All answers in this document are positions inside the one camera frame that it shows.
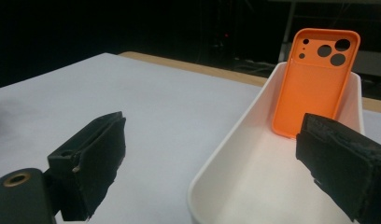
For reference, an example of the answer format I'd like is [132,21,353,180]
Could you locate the orange phone case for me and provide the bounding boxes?
[271,28,361,139]

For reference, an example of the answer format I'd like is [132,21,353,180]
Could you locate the black floor cables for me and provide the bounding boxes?
[233,57,275,77]

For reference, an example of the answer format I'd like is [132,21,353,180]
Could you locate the white plastic tray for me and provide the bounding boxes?
[188,61,366,224]

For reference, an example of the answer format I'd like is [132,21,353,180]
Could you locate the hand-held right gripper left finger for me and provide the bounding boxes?
[48,111,127,222]

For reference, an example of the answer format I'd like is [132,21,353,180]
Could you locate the white table mat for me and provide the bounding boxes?
[0,52,381,224]

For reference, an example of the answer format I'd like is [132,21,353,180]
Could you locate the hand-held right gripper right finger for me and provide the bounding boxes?
[295,112,381,224]

